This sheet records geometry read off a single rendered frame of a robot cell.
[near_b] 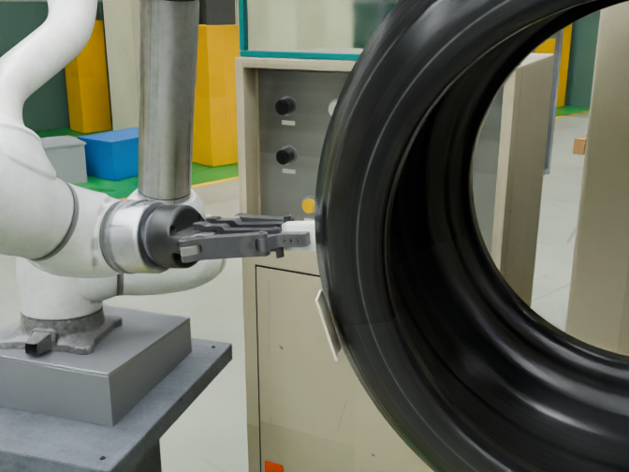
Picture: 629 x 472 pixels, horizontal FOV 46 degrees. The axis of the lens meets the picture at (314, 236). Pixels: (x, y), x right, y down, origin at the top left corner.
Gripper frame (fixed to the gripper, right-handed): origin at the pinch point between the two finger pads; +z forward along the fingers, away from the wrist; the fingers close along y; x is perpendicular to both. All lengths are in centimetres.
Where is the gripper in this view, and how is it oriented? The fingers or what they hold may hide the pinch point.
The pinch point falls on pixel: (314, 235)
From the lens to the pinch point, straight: 79.1
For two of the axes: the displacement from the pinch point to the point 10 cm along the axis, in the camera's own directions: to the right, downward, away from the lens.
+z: 8.9, 0.0, -4.6
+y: 4.4, -2.7, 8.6
